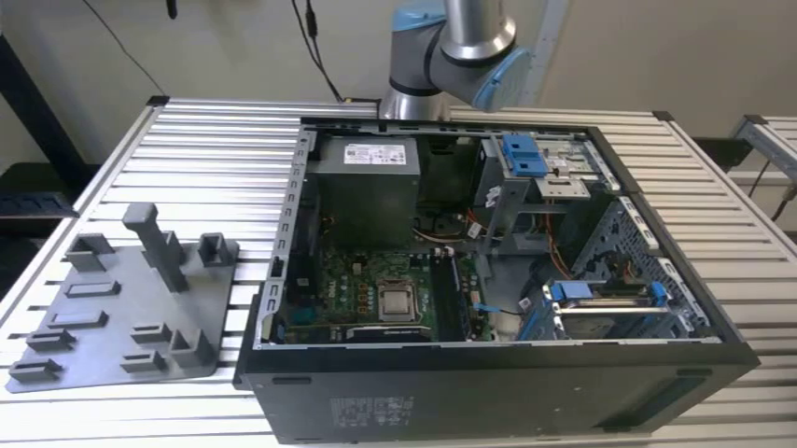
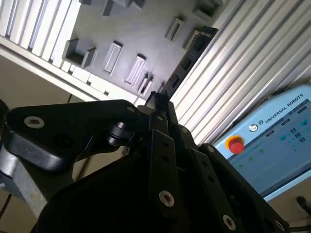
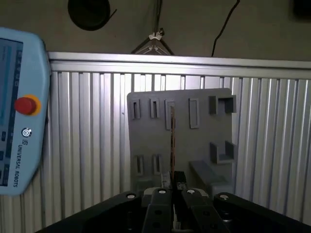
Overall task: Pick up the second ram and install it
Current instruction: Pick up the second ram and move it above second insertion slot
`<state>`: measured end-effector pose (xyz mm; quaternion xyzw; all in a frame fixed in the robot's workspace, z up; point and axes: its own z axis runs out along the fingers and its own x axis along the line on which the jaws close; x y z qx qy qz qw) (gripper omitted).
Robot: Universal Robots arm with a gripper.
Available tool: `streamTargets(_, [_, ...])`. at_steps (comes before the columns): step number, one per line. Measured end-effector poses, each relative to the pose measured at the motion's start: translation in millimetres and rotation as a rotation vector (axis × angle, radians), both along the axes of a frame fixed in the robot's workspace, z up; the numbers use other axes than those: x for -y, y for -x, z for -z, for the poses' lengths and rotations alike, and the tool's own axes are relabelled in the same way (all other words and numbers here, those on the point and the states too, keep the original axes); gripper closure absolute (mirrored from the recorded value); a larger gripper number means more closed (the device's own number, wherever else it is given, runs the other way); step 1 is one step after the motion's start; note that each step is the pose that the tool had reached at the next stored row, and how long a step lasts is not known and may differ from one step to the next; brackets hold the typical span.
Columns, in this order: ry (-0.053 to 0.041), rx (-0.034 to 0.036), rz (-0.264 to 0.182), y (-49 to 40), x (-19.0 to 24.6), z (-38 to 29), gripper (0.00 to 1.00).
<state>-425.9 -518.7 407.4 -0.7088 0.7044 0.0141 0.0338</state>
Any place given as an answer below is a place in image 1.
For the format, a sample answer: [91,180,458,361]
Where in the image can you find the black empty RAM slot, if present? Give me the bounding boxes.
[430,254,450,342]

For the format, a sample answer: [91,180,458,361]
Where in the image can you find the grey power supply unit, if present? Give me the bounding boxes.
[308,134,422,249]

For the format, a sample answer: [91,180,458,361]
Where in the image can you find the green motherboard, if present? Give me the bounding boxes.
[272,246,499,345]

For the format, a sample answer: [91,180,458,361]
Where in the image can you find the silver CPU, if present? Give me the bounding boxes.
[380,288,418,321]

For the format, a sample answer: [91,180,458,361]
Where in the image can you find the black graphics card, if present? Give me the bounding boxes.
[328,323,438,345]

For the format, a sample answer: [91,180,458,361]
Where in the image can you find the blue plastic drive latch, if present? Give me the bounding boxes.
[499,133,547,181]

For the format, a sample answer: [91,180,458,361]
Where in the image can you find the metal drive cage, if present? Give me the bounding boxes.
[471,133,621,256]

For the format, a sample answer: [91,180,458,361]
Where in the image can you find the hard disk in blue carrier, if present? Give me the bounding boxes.
[547,279,674,342]

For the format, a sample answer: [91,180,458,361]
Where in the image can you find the black PC case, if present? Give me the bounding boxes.
[232,110,762,444]

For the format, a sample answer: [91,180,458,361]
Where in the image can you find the grey parts rack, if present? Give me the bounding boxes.
[3,201,244,396]

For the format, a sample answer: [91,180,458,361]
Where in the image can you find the black box behind table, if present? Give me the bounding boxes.
[690,136,752,175]

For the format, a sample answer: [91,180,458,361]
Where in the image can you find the black keyboard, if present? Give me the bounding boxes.
[0,189,81,220]

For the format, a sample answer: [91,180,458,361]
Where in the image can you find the metal side table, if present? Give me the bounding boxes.
[725,114,797,188]

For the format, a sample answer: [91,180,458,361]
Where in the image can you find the black cable with blue tab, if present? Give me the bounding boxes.
[471,301,537,318]

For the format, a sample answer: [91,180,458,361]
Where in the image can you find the orange wires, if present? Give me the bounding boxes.
[539,210,571,279]

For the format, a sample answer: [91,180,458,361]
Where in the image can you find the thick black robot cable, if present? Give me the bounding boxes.
[290,0,346,102]

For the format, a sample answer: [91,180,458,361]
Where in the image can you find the thin black wall cable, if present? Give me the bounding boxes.
[83,0,170,99]

